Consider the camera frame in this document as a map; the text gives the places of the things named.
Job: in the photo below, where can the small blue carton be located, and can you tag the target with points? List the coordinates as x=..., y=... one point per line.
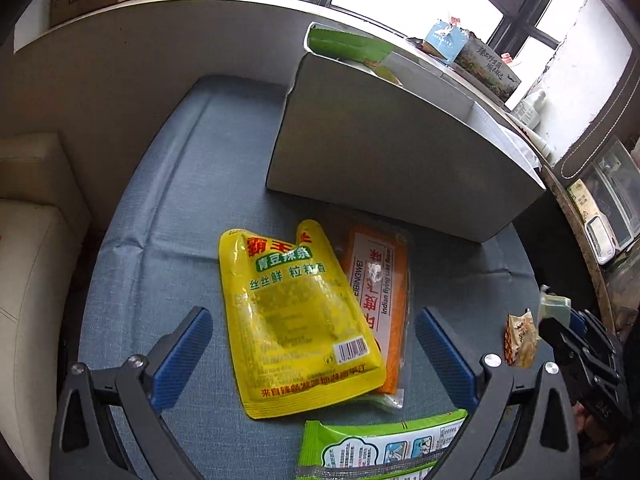
x=442, y=40

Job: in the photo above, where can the orange cake packet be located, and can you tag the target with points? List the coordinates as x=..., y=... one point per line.
x=392, y=310

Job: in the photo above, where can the white cardboard box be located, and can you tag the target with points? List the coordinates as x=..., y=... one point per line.
x=390, y=160

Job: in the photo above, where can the white plastic bottle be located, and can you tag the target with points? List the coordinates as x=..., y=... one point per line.
x=530, y=110

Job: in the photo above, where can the clear plastic storage drawers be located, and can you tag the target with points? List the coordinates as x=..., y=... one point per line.
x=617, y=185

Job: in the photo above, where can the small orange white snack packet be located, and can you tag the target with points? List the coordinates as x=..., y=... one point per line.
x=520, y=340

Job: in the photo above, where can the white tube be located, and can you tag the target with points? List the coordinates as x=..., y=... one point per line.
x=540, y=142

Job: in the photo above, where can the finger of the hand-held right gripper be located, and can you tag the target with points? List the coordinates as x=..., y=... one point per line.
x=557, y=335
x=577, y=320

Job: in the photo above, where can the yellow green small box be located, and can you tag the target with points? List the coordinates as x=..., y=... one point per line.
x=580, y=200

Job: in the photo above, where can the cream tissue pack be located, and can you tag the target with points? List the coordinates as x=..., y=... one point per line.
x=554, y=305

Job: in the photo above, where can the blue tablecloth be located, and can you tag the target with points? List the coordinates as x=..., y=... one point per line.
x=175, y=210

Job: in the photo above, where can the green-ended bar packet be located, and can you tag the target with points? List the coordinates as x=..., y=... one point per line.
x=350, y=45

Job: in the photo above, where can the landscape printed long box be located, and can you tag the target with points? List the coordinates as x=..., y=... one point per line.
x=487, y=67

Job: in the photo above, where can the brown stone side counter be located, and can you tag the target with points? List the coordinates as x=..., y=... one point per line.
x=575, y=245

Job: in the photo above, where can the green silver-edged snack packet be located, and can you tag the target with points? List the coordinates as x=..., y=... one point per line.
x=370, y=440

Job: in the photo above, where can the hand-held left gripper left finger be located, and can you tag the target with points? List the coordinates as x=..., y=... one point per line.
x=182, y=355

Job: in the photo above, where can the dark stitched curtain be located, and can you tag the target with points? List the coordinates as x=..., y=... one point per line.
x=600, y=125

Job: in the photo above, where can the yellow pouch snack packet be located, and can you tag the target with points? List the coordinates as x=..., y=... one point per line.
x=295, y=320

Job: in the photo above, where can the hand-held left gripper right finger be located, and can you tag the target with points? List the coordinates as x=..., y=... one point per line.
x=445, y=355

